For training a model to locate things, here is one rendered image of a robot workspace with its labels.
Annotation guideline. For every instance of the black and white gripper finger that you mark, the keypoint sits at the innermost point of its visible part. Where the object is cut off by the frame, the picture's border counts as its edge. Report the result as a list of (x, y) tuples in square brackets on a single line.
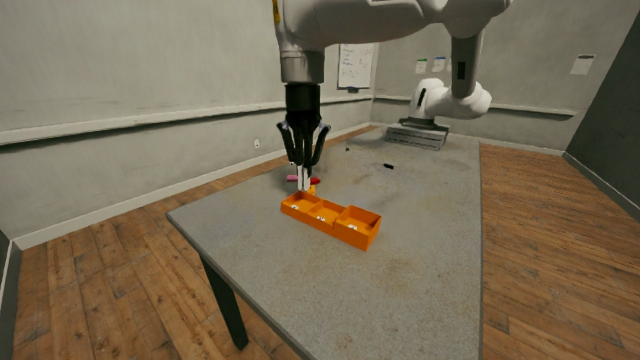
[(308, 141), (295, 154)]

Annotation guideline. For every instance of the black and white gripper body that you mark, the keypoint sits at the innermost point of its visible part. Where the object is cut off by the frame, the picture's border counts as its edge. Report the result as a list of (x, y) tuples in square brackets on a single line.
[(303, 103)]

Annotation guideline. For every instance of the orange rack of bins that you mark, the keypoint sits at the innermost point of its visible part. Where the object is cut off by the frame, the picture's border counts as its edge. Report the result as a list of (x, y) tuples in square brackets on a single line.
[(353, 225)]

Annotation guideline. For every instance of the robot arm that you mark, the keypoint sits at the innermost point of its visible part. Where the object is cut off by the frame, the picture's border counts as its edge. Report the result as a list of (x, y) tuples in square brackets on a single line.
[(304, 28)]

